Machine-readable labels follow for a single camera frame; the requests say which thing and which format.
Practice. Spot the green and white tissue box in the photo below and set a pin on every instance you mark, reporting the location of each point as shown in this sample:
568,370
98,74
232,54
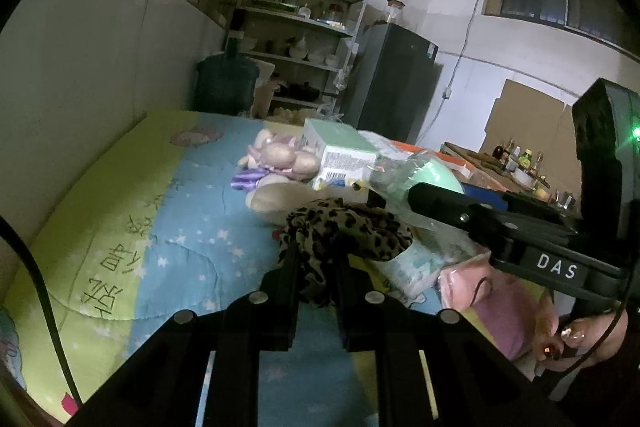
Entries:
340,149

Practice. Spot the printed blanket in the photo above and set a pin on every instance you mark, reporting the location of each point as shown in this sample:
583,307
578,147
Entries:
150,207

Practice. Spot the white bowl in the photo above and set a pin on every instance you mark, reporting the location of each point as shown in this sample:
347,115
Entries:
525,178

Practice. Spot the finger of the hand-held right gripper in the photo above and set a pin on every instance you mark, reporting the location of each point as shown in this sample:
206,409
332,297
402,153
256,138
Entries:
450,207
540,207

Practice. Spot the plush doll with purple dress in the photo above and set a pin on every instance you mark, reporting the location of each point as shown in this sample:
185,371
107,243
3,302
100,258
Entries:
280,162

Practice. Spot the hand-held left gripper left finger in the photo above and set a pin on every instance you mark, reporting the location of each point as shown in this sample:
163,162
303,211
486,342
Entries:
285,302

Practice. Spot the clear plastic bag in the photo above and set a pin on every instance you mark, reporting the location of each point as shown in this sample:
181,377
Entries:
395,177

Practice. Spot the kitchen counter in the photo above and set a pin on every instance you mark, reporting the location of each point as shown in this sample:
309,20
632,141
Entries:
475,154

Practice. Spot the white sack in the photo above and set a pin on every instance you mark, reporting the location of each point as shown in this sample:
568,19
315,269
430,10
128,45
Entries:
264,92

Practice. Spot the person's right hand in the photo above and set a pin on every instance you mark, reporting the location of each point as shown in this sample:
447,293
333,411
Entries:
600,337

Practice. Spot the pink soft pack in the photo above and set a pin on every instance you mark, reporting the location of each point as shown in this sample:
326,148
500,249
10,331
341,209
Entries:
462,282

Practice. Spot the grey refrigerator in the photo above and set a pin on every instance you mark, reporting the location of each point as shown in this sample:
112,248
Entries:
395,82

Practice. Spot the white metal shelf rack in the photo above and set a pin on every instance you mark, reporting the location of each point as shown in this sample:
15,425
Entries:
305,27

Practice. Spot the cardboard sheet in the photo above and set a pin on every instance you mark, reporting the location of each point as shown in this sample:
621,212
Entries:
525,112
567,132

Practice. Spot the crumpled plastic bag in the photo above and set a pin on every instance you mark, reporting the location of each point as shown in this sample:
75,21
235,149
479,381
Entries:
292,114

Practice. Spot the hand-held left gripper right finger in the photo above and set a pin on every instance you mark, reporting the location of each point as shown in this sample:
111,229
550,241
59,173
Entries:
350,307

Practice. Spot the leopard print scarf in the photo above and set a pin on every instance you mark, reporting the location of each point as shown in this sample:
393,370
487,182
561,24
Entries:
345,227

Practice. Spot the white wall socket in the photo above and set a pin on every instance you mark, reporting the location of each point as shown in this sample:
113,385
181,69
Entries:
448,93

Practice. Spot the glass jar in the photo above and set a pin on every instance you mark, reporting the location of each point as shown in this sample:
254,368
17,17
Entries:
395,12

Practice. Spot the light blue tissue pack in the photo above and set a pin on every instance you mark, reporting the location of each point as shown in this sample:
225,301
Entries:
417,269

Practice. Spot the pink cloth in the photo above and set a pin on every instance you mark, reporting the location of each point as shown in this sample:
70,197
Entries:
505,317

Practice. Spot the blue water jug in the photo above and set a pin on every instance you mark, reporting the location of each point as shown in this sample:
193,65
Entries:
225,77

